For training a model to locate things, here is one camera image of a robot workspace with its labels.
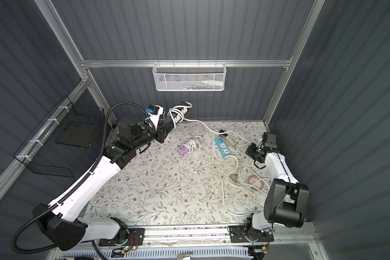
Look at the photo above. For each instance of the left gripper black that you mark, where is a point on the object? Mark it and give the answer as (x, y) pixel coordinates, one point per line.
(164, 130)

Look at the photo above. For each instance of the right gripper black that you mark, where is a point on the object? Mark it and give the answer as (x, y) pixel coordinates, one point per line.
(258, 151)

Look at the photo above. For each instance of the teal power strip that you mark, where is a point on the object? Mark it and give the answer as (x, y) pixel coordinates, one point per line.
(221, 145)

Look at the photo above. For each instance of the black power strip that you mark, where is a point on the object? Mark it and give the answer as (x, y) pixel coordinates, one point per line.
(177, 113)

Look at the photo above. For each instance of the purple power strip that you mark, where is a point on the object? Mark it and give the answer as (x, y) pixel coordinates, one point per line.
(183, 150)

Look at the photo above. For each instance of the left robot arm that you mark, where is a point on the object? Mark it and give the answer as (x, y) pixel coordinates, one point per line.
(60, 221)

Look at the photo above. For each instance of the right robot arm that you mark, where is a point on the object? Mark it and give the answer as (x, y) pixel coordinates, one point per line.
(286, 201)

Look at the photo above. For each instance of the clear tape roll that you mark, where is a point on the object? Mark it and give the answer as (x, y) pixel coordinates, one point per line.
(255, 182)

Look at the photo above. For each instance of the white wire wall basket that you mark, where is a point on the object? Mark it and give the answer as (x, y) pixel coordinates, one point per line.
(168, 79)

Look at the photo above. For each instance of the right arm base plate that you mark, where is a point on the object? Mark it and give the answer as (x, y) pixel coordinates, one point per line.
(240, 234)

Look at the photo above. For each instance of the black wire wall basket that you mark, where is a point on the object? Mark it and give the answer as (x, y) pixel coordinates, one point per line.
(69, 143)

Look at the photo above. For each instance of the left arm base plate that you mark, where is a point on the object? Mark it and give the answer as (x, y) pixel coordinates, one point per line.
(132, 237)

